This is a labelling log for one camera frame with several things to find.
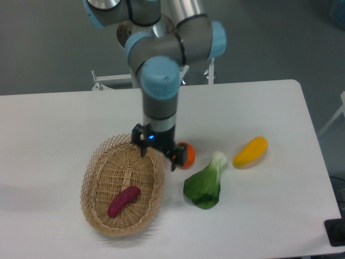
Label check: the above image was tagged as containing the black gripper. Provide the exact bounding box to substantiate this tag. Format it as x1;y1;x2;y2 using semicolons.
131;124;187;171

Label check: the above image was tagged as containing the purple sweet potato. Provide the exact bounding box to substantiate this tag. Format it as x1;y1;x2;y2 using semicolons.
107;186;141;218

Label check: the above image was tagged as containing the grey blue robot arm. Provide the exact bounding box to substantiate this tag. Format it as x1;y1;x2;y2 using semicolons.
83;1;227;168

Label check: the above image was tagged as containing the oval wicker basket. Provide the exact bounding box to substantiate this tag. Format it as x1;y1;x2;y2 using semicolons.
80;134;165;236

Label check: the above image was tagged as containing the orange tangerine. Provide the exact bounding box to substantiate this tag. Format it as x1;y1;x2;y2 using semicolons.
179;142;196;169

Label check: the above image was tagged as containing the green bok choy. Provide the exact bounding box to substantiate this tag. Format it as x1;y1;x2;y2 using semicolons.
183;152;227;209

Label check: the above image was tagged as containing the yellow mango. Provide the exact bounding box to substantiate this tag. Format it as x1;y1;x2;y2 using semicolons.
232;136;268;168

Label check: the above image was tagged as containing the black device at table edge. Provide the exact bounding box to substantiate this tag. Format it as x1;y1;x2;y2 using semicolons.
324;219;344;247

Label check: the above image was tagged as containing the white metal base frame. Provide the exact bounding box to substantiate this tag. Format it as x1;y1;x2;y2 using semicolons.
91;58;216;91

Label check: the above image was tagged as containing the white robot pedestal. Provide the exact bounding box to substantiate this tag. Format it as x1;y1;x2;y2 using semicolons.
116;15;178;88

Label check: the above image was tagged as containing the white frame at right edge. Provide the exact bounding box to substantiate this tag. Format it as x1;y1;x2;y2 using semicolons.
317;91;345;138

